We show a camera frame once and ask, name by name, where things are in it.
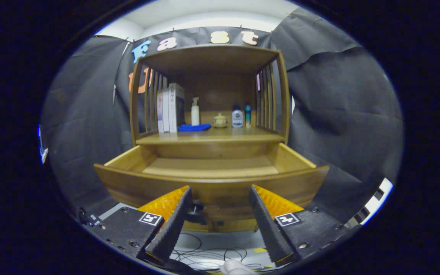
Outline black floor cables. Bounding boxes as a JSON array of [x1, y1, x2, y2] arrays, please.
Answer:
[[170, 233, 274, 272]]

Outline blue folded cloth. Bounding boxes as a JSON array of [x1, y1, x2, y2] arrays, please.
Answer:
[[178, 123, 212, 132]]

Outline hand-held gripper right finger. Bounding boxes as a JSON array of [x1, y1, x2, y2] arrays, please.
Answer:
[[249, 184, 352, 267]]

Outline wooden countertop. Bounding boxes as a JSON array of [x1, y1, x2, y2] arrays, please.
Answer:
[[135, 126, 285, 145]]

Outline wooden cabinet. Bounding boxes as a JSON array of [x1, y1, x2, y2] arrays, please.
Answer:
[[129, 44, 291, 233]]

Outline thin white book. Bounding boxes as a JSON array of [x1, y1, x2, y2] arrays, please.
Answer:
[[162, 88, 171, 133]]

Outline thin purple book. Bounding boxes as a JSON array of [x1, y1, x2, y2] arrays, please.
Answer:
[[157, 90, 164, 133]]

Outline white pump bottle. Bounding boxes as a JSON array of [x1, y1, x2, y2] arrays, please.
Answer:
[[191, 97, 201, 126]]

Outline thick white and black book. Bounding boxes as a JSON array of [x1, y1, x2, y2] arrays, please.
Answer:
[[168, 83, 185, 133]]

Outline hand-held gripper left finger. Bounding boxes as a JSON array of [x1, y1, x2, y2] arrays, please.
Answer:
[[79, 185, 193, 264]]

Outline white lotion bottle blue cap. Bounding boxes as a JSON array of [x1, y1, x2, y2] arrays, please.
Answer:
[[231, 105, 243, 128]]

